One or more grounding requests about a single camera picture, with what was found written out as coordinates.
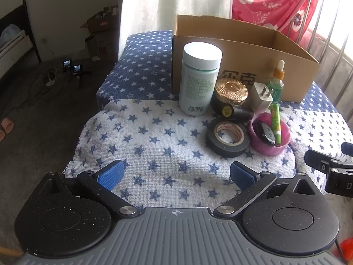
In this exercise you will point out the dark bed frame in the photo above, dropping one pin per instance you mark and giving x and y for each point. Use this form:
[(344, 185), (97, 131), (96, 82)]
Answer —
[(27, 24)]

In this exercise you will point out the wooden rod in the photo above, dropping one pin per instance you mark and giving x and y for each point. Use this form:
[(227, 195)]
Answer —
[(9, 252)]

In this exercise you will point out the black tape roll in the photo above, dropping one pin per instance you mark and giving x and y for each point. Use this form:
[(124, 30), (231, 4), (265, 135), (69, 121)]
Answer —
[(212, 143)]

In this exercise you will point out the small camera on tripod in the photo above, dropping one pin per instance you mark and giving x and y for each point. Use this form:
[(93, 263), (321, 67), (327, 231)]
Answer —
[(67, 64), (77, 68)]

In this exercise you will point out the light bedding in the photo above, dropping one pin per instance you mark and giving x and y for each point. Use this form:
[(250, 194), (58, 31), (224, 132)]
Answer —
[(11, 47)]

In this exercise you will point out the pink tape roll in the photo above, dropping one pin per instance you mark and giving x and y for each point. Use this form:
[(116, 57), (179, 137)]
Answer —
[(264, 149)]

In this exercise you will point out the pink slipper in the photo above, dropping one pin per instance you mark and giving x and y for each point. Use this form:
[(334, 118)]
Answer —
[(1, 135), (7, 125)]

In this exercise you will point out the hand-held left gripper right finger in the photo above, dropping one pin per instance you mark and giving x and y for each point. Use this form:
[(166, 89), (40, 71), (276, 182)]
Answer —
[(242, 175)]

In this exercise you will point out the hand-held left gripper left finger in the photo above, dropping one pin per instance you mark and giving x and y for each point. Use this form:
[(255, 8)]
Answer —
[(110, 175)]

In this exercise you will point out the pink floral cloth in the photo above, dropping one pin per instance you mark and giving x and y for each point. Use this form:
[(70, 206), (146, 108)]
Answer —
[(264, 2)]

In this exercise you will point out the green lip balm tube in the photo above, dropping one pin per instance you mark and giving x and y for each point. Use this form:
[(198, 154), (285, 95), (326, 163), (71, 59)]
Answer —
[(275, 118)]

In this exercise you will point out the green dropper bottle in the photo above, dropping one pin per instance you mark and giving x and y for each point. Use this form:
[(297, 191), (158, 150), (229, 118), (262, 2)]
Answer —
[(276, 88)]

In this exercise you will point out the white charger plug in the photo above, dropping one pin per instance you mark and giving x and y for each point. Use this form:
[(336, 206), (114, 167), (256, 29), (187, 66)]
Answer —
[(257, 99)]

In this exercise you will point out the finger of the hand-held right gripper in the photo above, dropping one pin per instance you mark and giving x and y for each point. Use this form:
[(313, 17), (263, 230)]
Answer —
[(317, 158), (348, 148)]

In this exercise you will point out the red plastic object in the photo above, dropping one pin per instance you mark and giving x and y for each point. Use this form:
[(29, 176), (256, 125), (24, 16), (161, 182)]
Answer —
[(346, 249)]

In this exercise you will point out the white star-print towel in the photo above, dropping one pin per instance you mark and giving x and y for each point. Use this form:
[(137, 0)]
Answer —
[(154, 149)]

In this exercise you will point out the black jar with gold lid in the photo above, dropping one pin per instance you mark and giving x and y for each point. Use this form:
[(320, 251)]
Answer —
[(230, 89)]

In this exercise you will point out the black key fob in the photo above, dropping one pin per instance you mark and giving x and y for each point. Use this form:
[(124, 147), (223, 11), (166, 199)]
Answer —
[(264, 134)]

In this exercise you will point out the printed brown cardboard box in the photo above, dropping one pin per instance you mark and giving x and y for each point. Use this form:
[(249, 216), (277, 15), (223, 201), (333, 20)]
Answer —
[(248, 58)]

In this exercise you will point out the open cardboard carton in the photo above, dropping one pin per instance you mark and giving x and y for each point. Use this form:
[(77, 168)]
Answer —
[(100, 20), (99, 44)]

